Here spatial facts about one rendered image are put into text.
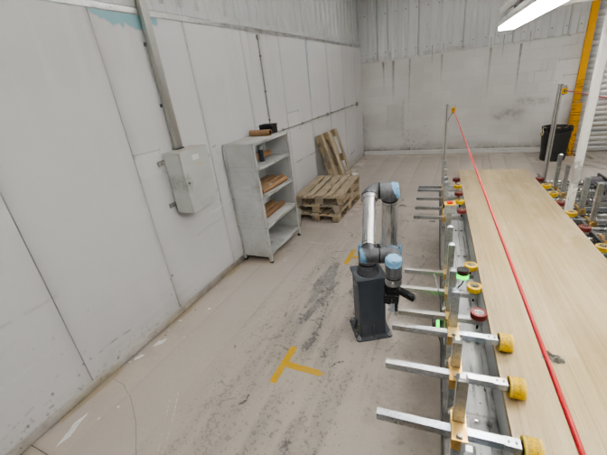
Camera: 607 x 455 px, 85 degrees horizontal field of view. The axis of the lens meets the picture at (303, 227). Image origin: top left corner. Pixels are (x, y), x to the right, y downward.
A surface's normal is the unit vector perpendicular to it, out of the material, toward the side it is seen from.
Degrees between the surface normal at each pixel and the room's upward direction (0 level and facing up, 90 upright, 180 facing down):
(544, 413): 0
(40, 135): 90
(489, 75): 90
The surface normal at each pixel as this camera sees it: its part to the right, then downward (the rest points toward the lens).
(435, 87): -0.40, 0.40
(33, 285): 0.90, 0.07
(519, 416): -0.11, -0.91
